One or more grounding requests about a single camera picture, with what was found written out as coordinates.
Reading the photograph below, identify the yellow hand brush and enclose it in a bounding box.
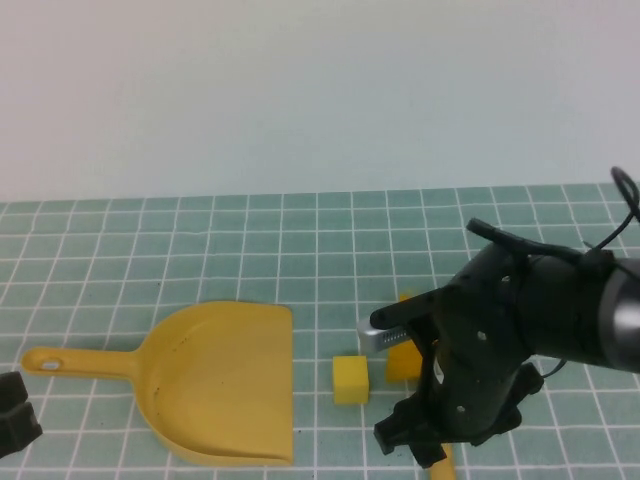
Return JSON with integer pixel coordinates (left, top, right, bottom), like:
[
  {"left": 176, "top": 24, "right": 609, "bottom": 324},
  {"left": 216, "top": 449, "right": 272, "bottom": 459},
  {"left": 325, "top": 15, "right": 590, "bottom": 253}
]
[{"left": 384, "top": 288, "right": 457, "bottom": 480}]

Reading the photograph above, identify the yellow plastic dustpan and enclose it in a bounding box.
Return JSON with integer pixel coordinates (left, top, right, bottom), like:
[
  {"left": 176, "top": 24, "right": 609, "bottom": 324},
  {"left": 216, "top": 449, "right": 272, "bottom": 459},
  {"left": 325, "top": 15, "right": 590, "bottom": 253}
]
[{"left": 21, "top": 299, "right": 295, "bottom": 467}]

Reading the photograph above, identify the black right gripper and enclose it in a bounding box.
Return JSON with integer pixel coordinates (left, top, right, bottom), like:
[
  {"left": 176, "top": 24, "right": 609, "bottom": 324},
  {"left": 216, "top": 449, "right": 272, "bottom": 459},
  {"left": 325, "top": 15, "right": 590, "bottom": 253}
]
[{"left": 374, "top": 362, "right": 545, "bottom": 470}]

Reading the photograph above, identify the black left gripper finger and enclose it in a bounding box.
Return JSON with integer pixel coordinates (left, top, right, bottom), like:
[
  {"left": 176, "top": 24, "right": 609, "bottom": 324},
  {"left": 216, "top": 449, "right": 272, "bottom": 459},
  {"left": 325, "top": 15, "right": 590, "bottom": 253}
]
[
  {"left": 0, "top": 401, "right": 45, "bottom": 457},
  {"left": 0, "top": 371, "right": 28, "bottom": 415}
]

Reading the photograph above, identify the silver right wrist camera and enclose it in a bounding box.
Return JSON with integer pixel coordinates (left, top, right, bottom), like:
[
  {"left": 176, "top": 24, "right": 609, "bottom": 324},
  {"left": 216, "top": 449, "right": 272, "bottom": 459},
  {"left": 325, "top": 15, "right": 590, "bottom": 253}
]
[{"left": 356, "top": 319, "right": 419, "bottom": 357}]

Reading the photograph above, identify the green white-grid tablecloth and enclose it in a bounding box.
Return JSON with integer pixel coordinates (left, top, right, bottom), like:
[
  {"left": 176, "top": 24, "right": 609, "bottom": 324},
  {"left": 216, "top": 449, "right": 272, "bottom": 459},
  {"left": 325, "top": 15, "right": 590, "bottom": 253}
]
[{"left": 0, "top": 182, "right": 640, "bottom": 480}]

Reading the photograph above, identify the yellow foam cube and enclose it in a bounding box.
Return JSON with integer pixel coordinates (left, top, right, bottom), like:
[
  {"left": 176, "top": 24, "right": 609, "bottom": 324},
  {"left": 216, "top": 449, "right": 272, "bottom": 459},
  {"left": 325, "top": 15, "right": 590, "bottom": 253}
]
[{"left": 332, "top": 354, "right": 371, "bottom": 406}]

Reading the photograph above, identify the black right camera mount bracket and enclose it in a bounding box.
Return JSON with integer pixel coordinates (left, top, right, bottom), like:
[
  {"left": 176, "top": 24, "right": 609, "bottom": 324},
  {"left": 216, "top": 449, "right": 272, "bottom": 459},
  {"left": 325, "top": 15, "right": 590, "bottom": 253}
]
[{"left": 368, "top": 292, "right": 444, "bottom": 334}]

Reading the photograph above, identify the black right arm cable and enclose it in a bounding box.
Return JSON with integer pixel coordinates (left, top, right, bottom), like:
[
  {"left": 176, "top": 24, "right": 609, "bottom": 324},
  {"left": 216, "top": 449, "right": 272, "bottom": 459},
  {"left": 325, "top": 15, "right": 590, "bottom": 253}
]
[
  {"left": 466, "top": 166, "right": 640, "bottom": 274},
  {"left": 534, "top": 357, "right": 569, "bottom": 380}
]

